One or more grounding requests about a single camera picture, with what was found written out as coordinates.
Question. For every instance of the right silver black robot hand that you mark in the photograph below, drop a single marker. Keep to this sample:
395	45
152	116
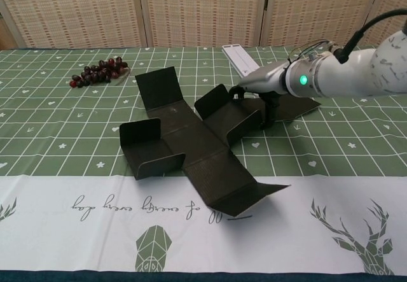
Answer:
264	78

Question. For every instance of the black foldable cardboard box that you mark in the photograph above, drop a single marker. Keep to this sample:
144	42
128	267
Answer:
197	142

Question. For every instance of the white folding stand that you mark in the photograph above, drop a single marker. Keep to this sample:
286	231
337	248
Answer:
240	57

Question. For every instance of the woven bamboo folding screen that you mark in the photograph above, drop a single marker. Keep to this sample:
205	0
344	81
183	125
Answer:
203	8

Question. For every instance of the dark red grape bunch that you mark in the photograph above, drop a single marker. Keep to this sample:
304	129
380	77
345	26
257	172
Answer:
95	72

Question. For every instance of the green grid deer tablecloth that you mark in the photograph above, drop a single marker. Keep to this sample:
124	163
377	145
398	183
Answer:
63	129

